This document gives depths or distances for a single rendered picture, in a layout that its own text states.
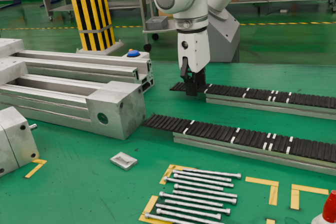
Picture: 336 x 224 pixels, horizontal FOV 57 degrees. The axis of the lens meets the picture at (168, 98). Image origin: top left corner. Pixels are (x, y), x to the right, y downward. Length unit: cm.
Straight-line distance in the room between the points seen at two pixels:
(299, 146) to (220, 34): 56
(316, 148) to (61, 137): 55
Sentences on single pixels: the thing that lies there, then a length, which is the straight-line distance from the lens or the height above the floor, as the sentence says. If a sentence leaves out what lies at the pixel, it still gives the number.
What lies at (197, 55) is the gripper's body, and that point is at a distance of 75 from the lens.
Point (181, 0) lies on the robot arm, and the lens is 65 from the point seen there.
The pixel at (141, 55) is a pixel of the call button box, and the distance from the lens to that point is 105.
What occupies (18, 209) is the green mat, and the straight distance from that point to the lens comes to 62.
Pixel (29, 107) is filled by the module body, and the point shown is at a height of 81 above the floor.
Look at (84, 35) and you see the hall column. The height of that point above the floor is 25.
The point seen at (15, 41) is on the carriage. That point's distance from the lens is 129.
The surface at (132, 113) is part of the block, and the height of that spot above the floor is 82.
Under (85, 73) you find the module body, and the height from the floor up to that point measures 84.
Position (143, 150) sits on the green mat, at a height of 78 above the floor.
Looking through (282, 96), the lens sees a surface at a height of 81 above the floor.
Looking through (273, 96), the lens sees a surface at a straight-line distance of 77.
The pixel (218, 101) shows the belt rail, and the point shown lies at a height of 79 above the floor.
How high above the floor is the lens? 116
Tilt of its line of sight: 26 degrees down
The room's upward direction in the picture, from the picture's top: 7 degrees counter-clockwise
